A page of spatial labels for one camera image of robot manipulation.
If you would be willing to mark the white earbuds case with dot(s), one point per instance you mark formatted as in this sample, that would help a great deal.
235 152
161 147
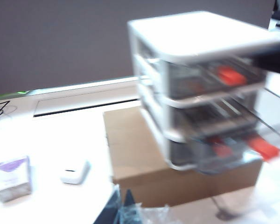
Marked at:
74 175

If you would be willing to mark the brown cardboard box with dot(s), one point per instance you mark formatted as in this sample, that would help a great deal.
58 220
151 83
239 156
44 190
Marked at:
135 151

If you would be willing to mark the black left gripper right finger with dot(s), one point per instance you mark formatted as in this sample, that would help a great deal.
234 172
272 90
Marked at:
130 214

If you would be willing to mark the white drawer organizer frame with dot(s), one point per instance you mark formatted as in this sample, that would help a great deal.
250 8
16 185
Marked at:
200 35

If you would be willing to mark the grey desk partition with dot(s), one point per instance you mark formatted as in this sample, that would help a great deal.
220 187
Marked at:
60 46

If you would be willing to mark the small green object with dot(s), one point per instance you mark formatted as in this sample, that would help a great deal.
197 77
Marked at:
23 92

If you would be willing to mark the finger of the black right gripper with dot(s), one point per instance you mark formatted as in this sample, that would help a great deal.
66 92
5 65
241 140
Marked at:
275 59

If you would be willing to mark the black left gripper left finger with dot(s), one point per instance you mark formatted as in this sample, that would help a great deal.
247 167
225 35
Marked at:
109 217

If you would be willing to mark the purple white tissue pack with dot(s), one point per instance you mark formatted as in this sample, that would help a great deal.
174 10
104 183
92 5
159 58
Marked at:
12 182

